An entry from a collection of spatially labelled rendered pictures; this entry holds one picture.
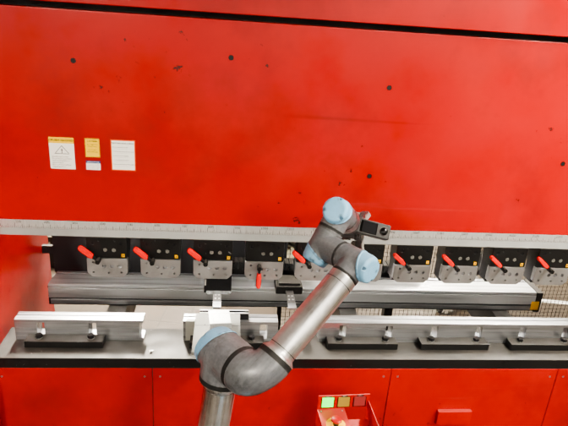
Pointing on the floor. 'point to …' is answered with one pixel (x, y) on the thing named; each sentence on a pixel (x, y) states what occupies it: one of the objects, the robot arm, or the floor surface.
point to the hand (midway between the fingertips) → (367, 236)
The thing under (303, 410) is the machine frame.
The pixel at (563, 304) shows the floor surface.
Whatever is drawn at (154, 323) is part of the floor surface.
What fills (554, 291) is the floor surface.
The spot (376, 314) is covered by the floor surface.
